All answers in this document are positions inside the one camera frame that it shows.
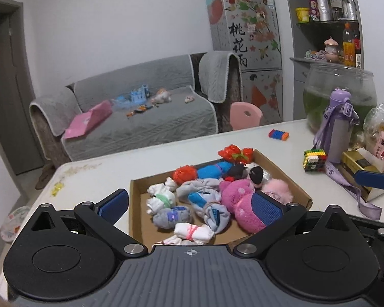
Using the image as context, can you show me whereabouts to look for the magenta fuzzy sock bundle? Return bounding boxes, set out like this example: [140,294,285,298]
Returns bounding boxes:
[219,179,269,233]

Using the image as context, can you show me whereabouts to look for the grey sock bundle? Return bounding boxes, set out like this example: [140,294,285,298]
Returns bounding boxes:
[176,178,221,202]

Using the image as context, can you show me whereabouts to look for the white sock bundle pink band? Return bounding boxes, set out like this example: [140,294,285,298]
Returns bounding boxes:
[174,223,216,241]

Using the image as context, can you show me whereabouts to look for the blue sock bundle pink band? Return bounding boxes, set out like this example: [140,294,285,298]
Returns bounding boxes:
[195,161,234,180]

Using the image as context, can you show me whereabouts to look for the dark sauce bottle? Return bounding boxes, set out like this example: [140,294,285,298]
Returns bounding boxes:
[354,30,362,68]

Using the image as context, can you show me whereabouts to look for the white sock bundle green band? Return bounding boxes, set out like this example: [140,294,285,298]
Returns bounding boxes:
[146,193,176,220]

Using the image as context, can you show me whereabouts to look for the clear glass jar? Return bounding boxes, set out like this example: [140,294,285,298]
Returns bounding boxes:
[330,0,344,20]

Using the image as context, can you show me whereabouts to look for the grey quilted armrest cover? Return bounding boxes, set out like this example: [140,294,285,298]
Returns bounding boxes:
[29,86,82,137]
[198,51,240,103]

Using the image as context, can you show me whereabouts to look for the pink cushion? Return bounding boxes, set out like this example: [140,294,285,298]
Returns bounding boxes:
[65,100,113,139]

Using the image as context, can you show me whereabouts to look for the grey blue sock ball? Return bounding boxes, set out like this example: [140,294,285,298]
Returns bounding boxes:
[152,206,194,229]

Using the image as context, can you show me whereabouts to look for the colourful brick strip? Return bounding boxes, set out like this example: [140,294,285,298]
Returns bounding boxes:
[268,129,290,141]

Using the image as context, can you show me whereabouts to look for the silver foil packet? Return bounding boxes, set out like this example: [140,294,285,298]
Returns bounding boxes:
[343,0,358,20]

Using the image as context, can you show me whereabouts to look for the blue grey sock braided band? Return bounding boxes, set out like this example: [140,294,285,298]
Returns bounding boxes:
[188,191,231,231]

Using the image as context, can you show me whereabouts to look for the cardboard box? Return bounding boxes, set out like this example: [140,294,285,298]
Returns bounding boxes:
[129,149,313,247]

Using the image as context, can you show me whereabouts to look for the purple water bottle with strap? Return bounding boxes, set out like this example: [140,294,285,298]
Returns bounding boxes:
[313,88,383,221]

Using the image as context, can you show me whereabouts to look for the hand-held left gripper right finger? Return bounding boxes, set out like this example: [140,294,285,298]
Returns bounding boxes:
[233,191,351,258]

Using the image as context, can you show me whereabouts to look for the orange drink bottle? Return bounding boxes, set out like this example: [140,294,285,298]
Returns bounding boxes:
[343,22,356,68]

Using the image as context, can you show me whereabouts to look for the yellow cup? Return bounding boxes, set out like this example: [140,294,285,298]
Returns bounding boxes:
[295,7,310,24]

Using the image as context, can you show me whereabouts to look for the grey wall shelf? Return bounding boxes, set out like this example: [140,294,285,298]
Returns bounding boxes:
[282,0,365,122]

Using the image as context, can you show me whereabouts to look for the multicolour block cube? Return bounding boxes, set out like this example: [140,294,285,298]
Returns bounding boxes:
[303,149,327,172]

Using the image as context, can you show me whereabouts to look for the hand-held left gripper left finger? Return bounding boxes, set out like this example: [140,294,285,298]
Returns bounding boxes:
[31,189,148,258]

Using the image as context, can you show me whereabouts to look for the dark grey door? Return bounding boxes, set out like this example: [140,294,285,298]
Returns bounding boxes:
[0,0,45,176]

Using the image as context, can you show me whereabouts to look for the pink fluffy pom bundle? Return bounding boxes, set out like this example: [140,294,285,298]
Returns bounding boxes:
[262,180,294,203]

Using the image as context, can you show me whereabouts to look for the orange plastic bag bundle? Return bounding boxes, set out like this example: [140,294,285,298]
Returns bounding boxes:
[173,165,198,186]

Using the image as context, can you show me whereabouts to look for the fridge with flower decals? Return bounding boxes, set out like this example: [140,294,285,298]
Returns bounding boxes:
[206,0,284,125]

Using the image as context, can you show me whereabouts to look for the white patterned basin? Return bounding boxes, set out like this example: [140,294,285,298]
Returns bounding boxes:
[1,206,31,244]

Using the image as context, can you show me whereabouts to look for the blue toy castle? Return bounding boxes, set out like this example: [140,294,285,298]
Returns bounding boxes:
[115,85,150,107]

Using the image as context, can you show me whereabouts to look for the brown shoe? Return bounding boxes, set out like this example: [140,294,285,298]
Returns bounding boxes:
[35,163,56,190]

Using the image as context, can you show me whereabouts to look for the white pink plush toy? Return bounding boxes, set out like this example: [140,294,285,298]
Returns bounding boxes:
[152,88,173,104]

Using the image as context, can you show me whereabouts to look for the pink child chair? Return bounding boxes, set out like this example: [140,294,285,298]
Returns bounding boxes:
[229,102,263,131]

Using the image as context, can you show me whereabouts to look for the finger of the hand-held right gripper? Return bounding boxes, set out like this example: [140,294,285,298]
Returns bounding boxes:
[361,220,384,243]
[355,170,384,193]

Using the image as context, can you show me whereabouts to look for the gold carton box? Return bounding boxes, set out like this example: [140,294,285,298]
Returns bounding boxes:
[341,149,384,202]

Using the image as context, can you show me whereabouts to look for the white sock bundle black band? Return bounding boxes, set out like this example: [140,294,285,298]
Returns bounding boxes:
[147,184,173,199]

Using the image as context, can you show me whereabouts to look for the grey sofa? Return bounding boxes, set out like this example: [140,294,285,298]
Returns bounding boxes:
[29,51,244,170]

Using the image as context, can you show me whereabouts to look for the large glass jar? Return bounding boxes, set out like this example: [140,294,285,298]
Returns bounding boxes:
[302,62,378,133]

